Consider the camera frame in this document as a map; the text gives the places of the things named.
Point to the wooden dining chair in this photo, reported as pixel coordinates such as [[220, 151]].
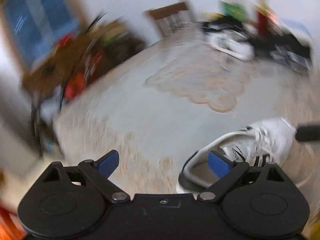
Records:
[[92, 54]]

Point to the orange bag on chair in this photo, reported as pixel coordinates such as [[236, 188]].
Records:
[[9, 229]]

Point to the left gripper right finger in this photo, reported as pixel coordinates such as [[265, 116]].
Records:
[[228, 173]]

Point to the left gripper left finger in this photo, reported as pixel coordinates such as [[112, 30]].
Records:
[[98, 172]]

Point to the silver refrigerator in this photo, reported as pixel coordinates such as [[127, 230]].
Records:
[[19, 148]]

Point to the wooden chair by wall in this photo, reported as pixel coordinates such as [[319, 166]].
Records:
[[169, 19]]

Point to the white black-striped sneaker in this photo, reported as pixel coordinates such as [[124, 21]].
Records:
[[257, 144]]

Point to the black nike shoe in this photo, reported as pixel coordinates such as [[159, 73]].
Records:
[[225, 24]]

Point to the black bicycle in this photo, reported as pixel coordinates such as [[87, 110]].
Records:
[[44, 111]]

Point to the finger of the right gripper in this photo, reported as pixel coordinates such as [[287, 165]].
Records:
[[308, 133]]

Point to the red gold trophy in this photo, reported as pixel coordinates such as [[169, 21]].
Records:
[[266, 19]]

